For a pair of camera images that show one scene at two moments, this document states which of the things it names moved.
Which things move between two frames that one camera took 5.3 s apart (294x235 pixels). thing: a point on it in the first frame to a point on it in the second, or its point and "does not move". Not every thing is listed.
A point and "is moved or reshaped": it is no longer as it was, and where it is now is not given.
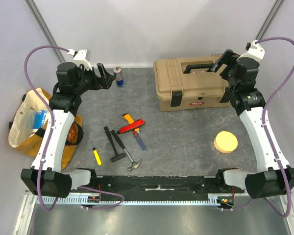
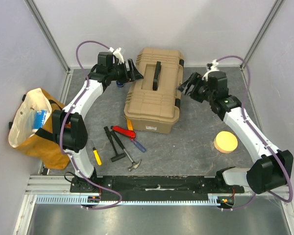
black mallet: [116, 156] does not move
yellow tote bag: [21, 137] does not move
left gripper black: [99, 82] to [135, 75]
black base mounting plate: [164, 187] does not move
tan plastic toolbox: [188, 83] is moved or reshaped
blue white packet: [39, 118] does not move
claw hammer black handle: [135, 165] does not move
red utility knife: [139, 123] to [130, 133]
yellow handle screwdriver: [96, 155] does not move
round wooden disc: [225, 142] does not move
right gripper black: [226, 64] to [194, 88]
